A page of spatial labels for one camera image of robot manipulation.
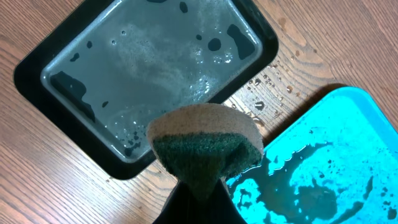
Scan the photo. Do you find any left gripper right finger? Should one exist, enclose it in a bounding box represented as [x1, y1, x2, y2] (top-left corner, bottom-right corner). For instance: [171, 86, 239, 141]
[198, 180, 246, 224]

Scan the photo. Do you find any black water tray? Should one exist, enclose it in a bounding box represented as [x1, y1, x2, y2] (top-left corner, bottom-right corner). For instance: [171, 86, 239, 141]
[14, 0, 279, 180]

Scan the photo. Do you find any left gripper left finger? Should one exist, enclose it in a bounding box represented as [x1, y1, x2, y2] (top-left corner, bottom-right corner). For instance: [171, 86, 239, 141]
[153, 182, 199, 224]

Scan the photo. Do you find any teal plastic tray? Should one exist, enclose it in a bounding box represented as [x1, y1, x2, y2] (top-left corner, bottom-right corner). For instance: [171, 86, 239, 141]
[226, 87, 397, 223]

